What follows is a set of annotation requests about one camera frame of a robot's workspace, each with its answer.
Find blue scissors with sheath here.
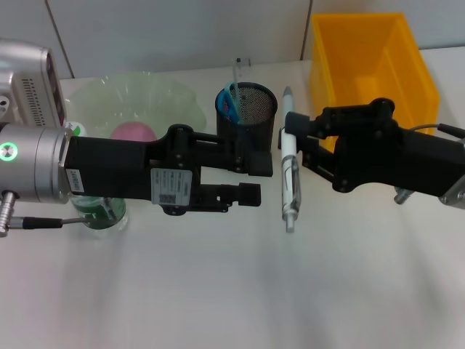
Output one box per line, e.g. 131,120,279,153
217,82,248,127

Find clear water bottle green label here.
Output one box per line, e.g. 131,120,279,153
65,121,129,233

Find silver black wrist camera box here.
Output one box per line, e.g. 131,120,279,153
0,38,69,128

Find black mesh pen cup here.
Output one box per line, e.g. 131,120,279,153
216,82,279,156

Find right gripper cable with plug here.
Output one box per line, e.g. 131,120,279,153
394,122,465,206

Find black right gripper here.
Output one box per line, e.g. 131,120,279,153
278,97,465,200

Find gripper cable with plug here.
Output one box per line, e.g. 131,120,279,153
0,190,121,239
394,122,465,206

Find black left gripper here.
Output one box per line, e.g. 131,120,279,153
65,124,204,217

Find clear plastic ruler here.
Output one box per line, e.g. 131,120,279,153
232,56,254,106

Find yellow plastic bin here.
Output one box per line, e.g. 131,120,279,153
309,12,441,152

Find pink peach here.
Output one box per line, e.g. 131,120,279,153
110,122,158,143

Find grey silver ballpoint pen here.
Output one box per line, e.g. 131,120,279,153
280,86,303,233

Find left gripper cable with plug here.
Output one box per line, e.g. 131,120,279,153
0,190,121,239

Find pale green glass fruit plate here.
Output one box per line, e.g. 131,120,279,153
68,71,208,146

